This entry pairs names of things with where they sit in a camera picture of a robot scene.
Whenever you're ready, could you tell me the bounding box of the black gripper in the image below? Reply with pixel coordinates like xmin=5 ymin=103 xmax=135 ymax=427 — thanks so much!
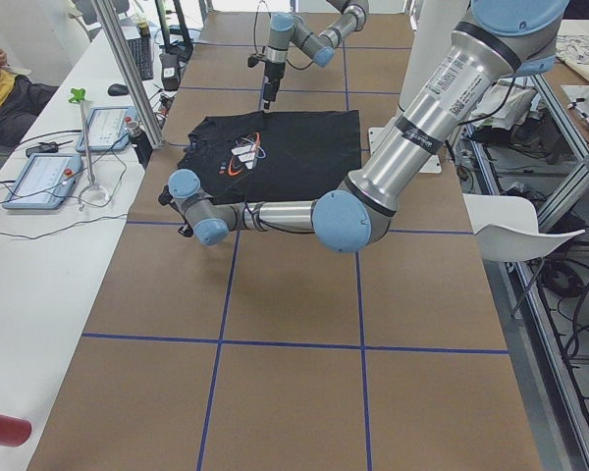
xmin=158 ymin=184 xmax=179 ymax=209
xmin=263 ymin=61 xmax=285 ymax=110

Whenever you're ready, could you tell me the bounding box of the black graphic t-shirt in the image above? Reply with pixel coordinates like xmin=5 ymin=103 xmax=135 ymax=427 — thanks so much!
xmin=178 ymin=110 xmax=361 ymax=204

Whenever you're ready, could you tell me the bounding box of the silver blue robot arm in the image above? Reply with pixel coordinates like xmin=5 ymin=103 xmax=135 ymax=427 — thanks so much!
xmin=159 ymin=1 xmax=566 ymax=252
xmin=256 ymin=1 xmax=369 ymax=110

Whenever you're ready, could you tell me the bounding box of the metal stand with green clip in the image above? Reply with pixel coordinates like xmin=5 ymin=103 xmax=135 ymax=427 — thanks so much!
xmin=69 ymin=88 xmax=110 ymax=212

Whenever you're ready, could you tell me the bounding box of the far blue teach pendant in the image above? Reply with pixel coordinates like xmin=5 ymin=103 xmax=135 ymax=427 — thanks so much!
xmin=87 ymin=106 xmax=137 ymax=152

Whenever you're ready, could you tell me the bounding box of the blue teach pendant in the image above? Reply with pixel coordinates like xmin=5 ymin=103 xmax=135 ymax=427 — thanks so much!
xmin=2 ymin=153 xmax=82 ymax=210
xmin=87 ymin=106 xmax=137 ymax=152

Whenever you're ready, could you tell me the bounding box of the black monitor stand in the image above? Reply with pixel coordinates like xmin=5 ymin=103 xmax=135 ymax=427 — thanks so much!
xmin=155 ymin=0 xmax=193 ymax=63

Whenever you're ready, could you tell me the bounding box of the black computer mouse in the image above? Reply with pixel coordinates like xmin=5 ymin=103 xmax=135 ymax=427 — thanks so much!
xmin=107 ymin=83 xmax=129 ymax=97

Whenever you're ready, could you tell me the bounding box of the near blue teach pendant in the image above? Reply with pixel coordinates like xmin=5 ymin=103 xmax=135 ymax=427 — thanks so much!
xmin=2 ymin=153 xmax=82 ymax=210

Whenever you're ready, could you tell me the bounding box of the small black handheld device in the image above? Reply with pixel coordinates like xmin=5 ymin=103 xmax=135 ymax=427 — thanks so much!
xmin=26 ymin=141 xmax=59 ymax=158

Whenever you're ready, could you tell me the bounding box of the black keyboard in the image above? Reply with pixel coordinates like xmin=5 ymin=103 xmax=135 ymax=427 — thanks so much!
xmin=127 ymin=36 xmax=153 ymax=80

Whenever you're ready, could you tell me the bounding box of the person in yellow shirt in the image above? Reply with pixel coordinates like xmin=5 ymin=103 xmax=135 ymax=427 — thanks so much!
xmin=0 ymin=48 xmax=58 ymax=148

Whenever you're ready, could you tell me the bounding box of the white plastic chair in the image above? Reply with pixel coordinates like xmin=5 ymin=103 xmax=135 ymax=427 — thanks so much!
xmin=463 ymin=194 xmax=585 ymax=262

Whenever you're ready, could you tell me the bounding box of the red cylinder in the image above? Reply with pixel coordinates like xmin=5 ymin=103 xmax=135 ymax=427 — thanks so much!
xmin=0 ymin=414 xmax=32 ymax=447

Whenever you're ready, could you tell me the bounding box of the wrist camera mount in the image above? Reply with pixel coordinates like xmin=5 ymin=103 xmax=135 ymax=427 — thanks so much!
xmin=247 ymin=53 xmax=266 ymax=68

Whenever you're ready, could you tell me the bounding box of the aluminium frame post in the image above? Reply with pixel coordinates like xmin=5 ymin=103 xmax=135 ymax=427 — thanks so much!
xmin=92 ymin=0 xmax=164 ymax=149

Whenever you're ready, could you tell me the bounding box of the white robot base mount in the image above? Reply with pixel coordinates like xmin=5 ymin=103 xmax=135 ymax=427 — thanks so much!
xmin=369 ymin=0 xmax=470 ymax=156

